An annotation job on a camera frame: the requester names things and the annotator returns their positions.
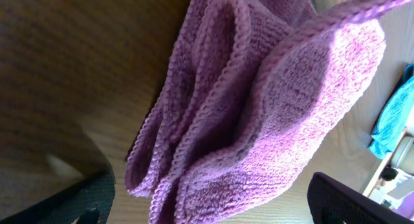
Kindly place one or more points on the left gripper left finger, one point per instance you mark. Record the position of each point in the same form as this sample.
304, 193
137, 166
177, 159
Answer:
89, 201

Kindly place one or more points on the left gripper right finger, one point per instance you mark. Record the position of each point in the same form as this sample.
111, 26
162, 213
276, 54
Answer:
331, 202

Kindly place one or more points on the purple microfiber cloth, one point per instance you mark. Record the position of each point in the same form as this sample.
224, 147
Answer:
252, 89

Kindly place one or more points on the blue microfiber cloth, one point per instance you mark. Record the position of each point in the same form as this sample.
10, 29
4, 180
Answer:
393, 117

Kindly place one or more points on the background shelf clutter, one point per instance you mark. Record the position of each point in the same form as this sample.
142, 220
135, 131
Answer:
391, 182

